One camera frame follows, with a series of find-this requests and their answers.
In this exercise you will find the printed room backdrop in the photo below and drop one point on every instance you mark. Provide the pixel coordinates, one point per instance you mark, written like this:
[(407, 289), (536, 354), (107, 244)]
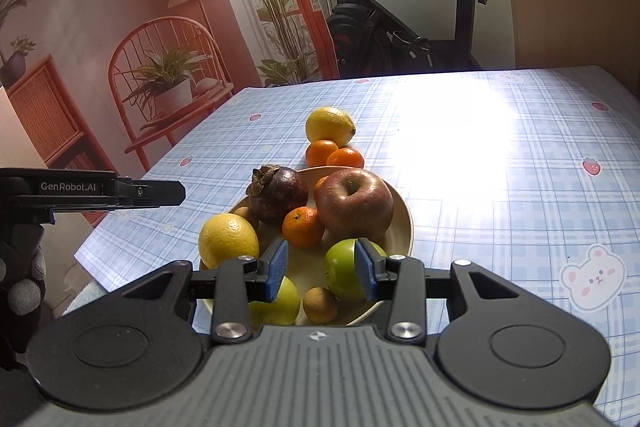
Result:
[(114, 84)]

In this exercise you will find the rounder yellow lemon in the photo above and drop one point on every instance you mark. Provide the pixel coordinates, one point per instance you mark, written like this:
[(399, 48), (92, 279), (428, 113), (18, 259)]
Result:
[(226, 236)]

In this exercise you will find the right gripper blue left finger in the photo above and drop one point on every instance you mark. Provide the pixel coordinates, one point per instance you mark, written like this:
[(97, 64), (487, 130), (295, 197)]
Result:
[(241, 281)]

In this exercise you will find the green apple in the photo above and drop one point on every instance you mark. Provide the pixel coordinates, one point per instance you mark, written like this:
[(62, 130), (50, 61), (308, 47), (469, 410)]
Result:
[(339, 269), (282, 311)]

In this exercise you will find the small mandarin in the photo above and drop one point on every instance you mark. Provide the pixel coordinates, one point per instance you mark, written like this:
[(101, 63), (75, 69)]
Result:
[(317, 187)]

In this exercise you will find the lemon with pointed tip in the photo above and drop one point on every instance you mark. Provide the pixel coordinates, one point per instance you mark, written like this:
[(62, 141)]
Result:
[(330, 123)]

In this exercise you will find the brown longan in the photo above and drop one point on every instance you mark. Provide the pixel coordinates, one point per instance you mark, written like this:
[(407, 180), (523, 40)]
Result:
[(320, 305), (246, 214)]

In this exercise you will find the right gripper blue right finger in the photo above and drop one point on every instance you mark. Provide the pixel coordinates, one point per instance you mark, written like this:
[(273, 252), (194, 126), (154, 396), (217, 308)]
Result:
[(400, 280)]

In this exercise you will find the beige round plate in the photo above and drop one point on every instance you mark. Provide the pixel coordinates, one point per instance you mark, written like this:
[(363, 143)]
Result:
[(306, 266)]

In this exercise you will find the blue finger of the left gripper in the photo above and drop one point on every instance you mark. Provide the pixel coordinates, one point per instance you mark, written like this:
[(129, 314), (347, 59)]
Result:
[(148, 193)]

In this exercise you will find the purple mangosteen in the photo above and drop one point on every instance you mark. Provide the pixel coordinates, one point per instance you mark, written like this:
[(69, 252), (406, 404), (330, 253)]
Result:
[(274, 191)]

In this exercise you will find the left gloved hand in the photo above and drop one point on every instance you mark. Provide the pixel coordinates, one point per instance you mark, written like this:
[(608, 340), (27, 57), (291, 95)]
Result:
[(23, 270)]

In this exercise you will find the blue plaid tablecloth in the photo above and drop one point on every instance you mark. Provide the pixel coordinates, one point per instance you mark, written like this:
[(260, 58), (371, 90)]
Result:
[(533, 174)]

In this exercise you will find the red apple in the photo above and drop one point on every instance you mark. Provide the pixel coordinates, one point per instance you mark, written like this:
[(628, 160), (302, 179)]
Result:
[(353, 202)]

